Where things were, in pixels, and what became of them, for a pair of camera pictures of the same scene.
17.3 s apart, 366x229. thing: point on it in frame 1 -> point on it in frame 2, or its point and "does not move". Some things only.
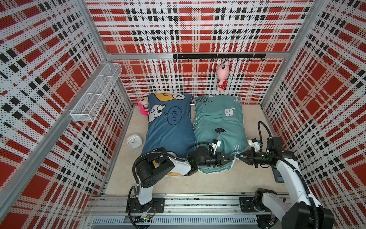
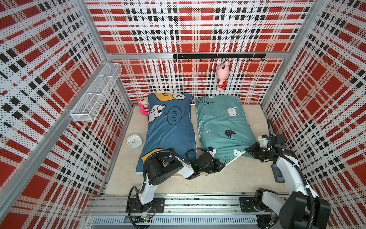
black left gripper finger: x=227 y=157 -> x=218 y=165
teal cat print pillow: x=222 y=118 does not move
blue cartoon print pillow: x=170 y=124 does not move
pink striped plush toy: x=144 y=105 does not move
